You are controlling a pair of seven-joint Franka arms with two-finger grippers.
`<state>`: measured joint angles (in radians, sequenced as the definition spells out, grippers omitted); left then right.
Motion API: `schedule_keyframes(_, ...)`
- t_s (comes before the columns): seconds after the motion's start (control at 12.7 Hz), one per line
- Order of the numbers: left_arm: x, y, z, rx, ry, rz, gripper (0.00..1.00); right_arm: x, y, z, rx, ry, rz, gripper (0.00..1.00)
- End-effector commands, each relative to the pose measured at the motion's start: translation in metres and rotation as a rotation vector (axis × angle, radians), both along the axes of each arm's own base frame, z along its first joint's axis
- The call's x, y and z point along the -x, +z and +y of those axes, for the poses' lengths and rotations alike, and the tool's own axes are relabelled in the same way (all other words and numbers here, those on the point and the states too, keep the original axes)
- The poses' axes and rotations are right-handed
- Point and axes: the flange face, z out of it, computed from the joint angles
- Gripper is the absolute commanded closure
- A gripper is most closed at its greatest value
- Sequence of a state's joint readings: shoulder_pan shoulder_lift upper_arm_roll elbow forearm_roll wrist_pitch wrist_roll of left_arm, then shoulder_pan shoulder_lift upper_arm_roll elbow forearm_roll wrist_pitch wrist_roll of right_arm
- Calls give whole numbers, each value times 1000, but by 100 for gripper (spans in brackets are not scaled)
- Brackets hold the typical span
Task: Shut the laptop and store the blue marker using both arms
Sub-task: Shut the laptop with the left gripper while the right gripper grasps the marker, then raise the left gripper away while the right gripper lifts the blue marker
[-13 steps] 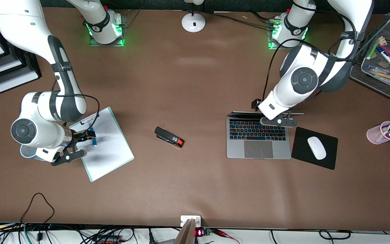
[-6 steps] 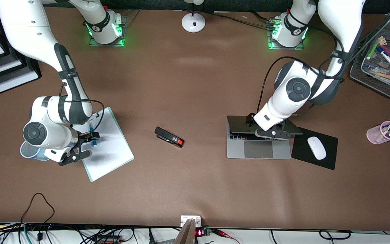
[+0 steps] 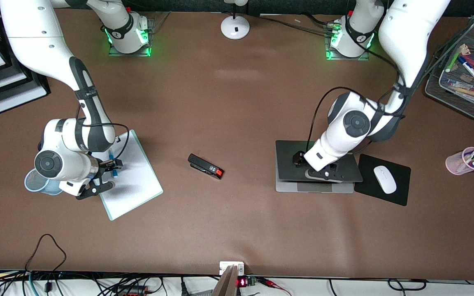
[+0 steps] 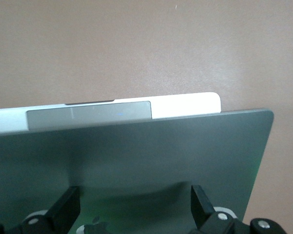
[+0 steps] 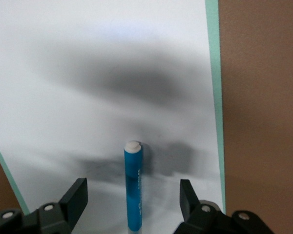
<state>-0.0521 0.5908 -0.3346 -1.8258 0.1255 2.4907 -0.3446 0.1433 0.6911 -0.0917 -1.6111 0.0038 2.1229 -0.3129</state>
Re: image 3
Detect silver laptop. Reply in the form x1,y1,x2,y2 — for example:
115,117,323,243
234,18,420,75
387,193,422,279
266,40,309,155
275,140,363,194

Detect blue and white marker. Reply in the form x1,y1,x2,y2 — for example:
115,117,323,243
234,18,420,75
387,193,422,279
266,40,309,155
458,55,474,86

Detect red wires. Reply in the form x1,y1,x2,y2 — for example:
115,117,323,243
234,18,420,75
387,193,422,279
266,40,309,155
258,277,292,296

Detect white computer mouse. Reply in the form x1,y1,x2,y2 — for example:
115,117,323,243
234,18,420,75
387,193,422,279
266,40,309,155
374,165,397,194

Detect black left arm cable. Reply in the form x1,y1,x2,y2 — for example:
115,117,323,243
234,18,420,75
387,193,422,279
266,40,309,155
307,62,406,153

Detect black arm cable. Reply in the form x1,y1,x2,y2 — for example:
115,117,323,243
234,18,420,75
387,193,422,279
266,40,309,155
74,105,130,163
307,62,406,153

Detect black looped cable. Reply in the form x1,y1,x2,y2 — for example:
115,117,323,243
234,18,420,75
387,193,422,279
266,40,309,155
25,234,67,284

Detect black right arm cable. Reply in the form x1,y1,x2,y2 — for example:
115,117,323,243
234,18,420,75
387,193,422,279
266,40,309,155
74,105,130,163

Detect white grey printed marker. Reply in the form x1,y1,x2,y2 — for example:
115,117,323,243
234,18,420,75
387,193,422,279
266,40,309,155
447,79,474,90

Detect grey brown camera post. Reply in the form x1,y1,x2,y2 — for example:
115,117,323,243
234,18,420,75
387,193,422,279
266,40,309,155
211,265,239,296

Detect black mouse pad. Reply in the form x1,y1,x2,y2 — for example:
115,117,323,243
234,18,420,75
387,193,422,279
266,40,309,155
354,154,411,206

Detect black stapler with red end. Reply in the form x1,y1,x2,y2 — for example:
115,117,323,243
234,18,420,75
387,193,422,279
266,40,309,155
188,154,224,180

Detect white paper sheet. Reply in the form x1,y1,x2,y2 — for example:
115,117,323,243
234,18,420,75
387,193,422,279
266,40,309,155
95,132,163,219

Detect pink mesh pen cup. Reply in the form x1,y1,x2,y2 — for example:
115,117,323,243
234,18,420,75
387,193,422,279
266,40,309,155
446,147,474,176

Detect white lamp base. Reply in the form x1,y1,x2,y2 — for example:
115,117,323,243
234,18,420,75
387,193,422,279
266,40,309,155
221,0,251,40

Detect black braided cable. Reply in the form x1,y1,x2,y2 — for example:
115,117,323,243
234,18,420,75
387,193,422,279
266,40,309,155
258,14,332,34

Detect small white box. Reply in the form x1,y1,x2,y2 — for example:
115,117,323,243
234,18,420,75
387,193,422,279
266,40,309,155
219,261,245,276

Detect green marker with white cap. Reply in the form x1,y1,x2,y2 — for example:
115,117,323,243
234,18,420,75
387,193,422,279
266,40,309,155
446,49,462,73

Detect mint green clipboard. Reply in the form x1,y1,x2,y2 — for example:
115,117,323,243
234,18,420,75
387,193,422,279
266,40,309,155
93,129,164,221

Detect light blue mesh pen cup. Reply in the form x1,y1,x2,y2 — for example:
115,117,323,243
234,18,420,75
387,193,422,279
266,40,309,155
24,169,63,196

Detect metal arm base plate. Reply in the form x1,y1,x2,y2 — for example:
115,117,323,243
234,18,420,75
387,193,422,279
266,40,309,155
325,25,370,61
109,18,152,57

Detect black flat loop cable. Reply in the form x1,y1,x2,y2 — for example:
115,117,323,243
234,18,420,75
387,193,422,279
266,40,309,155
387,278,428,291

